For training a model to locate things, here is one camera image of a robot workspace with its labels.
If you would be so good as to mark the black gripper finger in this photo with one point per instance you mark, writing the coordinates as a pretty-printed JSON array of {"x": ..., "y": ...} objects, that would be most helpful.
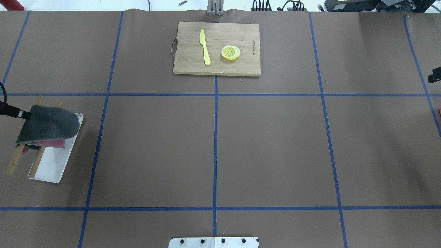
[{"x": 14, "y": 112}]

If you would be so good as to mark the grey pink cloth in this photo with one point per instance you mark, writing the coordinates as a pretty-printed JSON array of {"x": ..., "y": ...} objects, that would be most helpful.
[{"x": 48, "y": 127}]

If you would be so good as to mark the white rack tray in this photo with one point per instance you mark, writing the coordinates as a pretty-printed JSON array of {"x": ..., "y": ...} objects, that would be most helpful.
[{"x": 54, "y": 159}]

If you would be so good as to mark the red bottle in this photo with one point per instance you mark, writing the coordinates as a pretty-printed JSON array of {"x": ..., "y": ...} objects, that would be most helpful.
[{"x": 12, "y": 5}]

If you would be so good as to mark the yellow plastic knife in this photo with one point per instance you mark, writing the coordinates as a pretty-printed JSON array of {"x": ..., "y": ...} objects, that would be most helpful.
[{"x": 202, "y": 40}]

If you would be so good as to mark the bamboo cutting board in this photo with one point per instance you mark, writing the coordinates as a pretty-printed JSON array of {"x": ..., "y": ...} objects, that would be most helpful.
[{"x": 189, "y": 59}]

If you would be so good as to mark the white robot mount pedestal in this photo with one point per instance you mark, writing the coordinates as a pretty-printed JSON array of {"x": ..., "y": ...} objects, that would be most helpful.
[{"x": 214, "y": 242}]

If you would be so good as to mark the aluminium frame post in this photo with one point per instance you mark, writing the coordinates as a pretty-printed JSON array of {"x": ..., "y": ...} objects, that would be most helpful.
[{"x": 215, "y": 8}]

